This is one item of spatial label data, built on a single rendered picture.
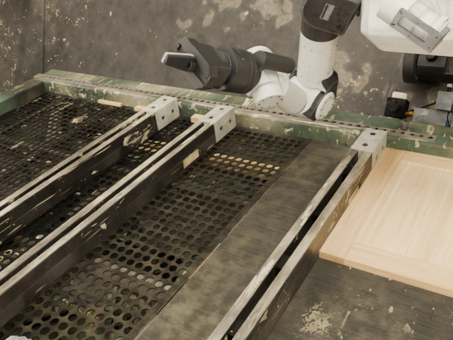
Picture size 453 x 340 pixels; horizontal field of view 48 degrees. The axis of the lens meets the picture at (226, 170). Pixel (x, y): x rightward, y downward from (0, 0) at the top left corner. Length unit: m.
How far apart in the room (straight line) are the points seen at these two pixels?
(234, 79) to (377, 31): 0.31
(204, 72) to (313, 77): 0.41
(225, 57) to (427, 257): 0.58
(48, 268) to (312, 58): 0.77
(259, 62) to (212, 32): 1.88
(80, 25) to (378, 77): 1.99
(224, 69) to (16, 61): 3.13
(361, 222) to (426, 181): 0.25
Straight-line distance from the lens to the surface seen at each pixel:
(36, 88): 2.29
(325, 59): 1.24
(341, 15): 1.14
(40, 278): 1.19
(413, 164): 1.44
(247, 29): 2.79
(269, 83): 1.06
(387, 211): 1.26
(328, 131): 1.55
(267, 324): 0.97
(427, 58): 2.20
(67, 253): 1.22
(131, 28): 3.26
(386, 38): 1.12
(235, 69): 0.99
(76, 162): 1.51
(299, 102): 1.24
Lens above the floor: 2.36
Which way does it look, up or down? 60 degrees down
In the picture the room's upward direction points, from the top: 87 degrees counter-clockwise
